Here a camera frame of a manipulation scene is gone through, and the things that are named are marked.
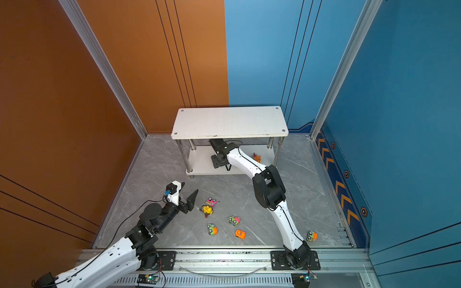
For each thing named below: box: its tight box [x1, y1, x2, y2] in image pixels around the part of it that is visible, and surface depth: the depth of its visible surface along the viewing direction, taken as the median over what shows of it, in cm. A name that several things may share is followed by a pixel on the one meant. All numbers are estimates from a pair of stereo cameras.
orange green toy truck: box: [305, 230, 318, 242], surface depth 79 cm
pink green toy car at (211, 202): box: [205, 197, 218, 207], surface depth 89 cm
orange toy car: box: [235, 229, 247, 240], surface depth 81 cm
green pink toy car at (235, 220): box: [228, 215, 241, 227], surface depth 84 cm
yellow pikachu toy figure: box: [199, 204, 214, 218], surface depth 86 cm
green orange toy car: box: [207, 223, 218, 236], surface depth 81 cm
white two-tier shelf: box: [171, 105, 289, 177], surface depth 84 cm
